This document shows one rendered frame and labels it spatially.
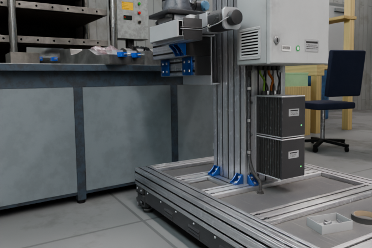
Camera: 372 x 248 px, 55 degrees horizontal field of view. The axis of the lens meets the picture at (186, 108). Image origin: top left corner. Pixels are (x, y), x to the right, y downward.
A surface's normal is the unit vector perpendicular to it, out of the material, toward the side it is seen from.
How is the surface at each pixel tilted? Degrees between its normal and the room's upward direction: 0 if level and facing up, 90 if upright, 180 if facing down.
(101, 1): 90
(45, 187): 90
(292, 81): 90
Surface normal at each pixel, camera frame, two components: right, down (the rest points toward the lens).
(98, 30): 0.51, 0.06
